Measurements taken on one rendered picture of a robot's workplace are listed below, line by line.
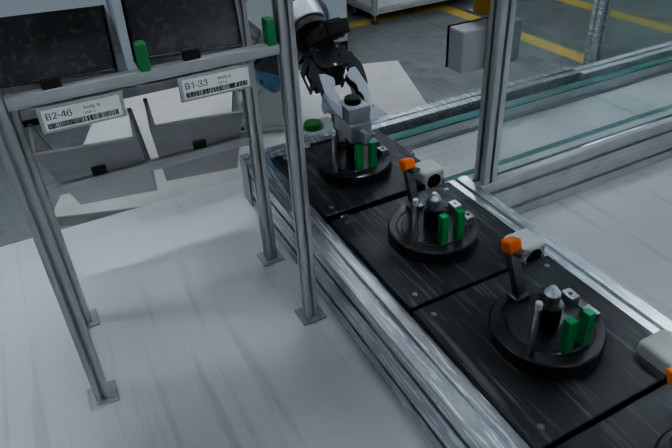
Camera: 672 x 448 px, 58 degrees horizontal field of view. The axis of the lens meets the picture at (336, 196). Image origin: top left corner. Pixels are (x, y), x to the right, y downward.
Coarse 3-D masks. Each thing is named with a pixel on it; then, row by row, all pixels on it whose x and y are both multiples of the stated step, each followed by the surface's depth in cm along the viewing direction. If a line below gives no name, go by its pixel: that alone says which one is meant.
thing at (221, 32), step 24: (144, 0) 71; (168, 0) 71; (192, 0) 72; (216, 0) 73; (144, 24) 71; (168, 24) 72; (192, 24) 72; (216, 24) 73; (168, 48) 72; (216, 48) 73
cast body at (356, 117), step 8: (352, 96) 107; (360, 96) 108; (344, 104) 107; (352, 104) 106; (360, 104) 107; (368, 104) 107; (344, 112) 107; (352, 112) 106; (360, 112) 106; (368, 112) 107; (336, 120) 111; (344, 120) 108; (352, 120) 106; (360, 120) 107; (368, 120) 108; (336, 128) 112; (344, 128) 109; (352, 128) 107; (360, 128) 107; (368, 128) 108; (352, 136) 108; (360, 136) 108; (368, 136) 107
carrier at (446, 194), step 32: (448, 192) 106; (352, 224) 99; (384, 224) 99; (416, 224) 88; (448, 224) 88; (480, 224) 98; (384, 256) 92; (416, 256) 90; (448, 256) 89; (480, 256) 91; (416, 288) 85; (448, 288) 85
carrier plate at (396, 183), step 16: (320, 144) 123; (384, 144) 122; (416, 160) 116; (288, 176) 114; (320, 176) 113; (400, 176) 111; (320, 192) 108; (336, 192) 108; (352, 192) 107; (368, 192) 107; (384, 192) 107; (400, 192) 107; (320, 208) 104; (336, 208) 103; (352, 208) 103; (368, 208) 105
